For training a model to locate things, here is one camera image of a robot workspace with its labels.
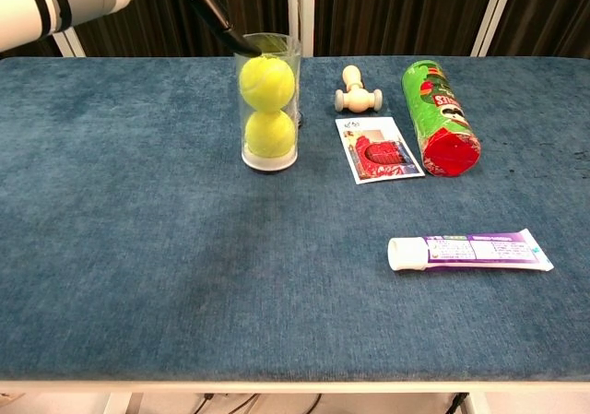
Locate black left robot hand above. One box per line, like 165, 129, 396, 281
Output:
156, 0, 263, 58

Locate red picture postcard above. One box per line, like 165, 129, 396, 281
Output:
335, 116, 426, 185

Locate blue velvet table cloth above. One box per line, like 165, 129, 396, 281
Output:
0, 55, 590, 383

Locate plain yellow tennis ball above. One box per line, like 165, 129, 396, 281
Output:
243, 110, 297, 159

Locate yellow tennis ball black print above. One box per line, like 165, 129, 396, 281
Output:
238, 55, 296, 113

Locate purple white toothpaste tube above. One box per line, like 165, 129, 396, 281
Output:
386, 228, 555, 273

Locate white table leg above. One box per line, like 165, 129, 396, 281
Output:
460, 392, 490, 414
102, 392, 145, 414

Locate wooden roller massager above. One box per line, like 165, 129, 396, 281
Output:
334, 65, 384, 113

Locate clear plastic ball tube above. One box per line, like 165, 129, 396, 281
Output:
233, 32, 302, 172

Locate green Pringles can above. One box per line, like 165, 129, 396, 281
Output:
401, 59, 482, 178

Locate dark pleated curtain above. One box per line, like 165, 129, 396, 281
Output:
0, 0, 590, 59

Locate white frame post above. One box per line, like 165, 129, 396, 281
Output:
51, 26, 87, 58
469, 0, 519, 58
287, 0, 315, 58

